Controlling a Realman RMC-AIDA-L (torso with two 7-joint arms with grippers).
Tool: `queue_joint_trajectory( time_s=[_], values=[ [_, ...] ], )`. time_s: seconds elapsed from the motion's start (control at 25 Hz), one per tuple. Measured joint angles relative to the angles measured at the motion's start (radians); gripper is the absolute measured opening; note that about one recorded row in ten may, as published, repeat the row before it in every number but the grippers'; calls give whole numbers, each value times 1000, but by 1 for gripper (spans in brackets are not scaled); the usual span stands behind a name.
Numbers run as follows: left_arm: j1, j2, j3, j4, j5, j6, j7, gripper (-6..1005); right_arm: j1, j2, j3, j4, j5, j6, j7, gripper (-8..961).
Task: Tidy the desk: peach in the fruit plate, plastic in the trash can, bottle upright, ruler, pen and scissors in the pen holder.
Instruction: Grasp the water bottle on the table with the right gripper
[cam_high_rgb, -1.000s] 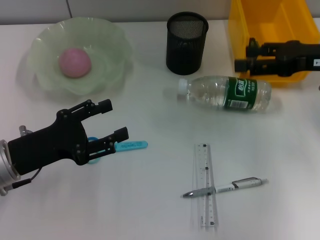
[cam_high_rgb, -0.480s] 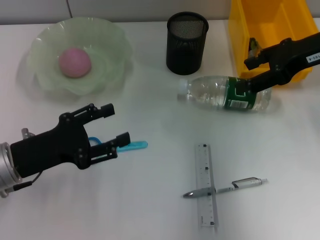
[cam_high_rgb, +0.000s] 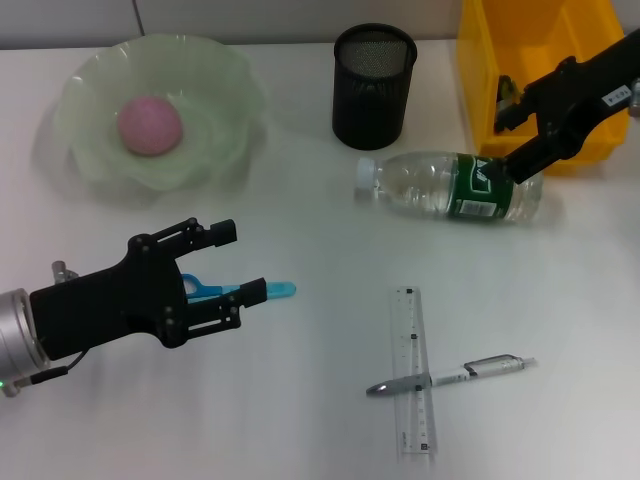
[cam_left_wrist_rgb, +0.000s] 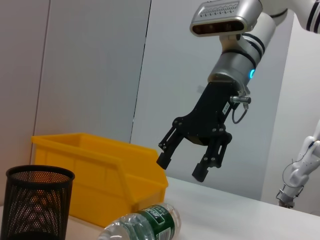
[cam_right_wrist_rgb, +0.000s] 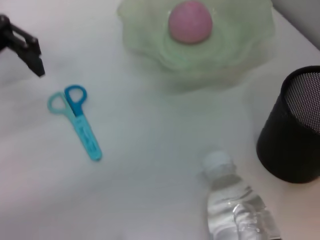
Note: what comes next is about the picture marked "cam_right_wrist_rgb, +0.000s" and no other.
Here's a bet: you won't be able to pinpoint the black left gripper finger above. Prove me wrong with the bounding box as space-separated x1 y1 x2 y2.
0 13 46 79

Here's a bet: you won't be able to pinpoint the pink peach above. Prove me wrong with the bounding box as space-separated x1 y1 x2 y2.
167 0 214 45

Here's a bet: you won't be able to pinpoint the clear bottle green label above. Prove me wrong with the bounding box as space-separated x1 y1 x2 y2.
199 150 281 240

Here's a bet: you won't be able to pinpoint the blue scissors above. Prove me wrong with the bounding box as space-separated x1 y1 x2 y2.
46 84 103 162

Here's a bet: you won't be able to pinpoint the green glass fruit plate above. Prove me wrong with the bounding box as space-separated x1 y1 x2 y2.
117 0 276 93

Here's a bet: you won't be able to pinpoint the black mesh cup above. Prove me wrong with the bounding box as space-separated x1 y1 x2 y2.
255 65 320 185

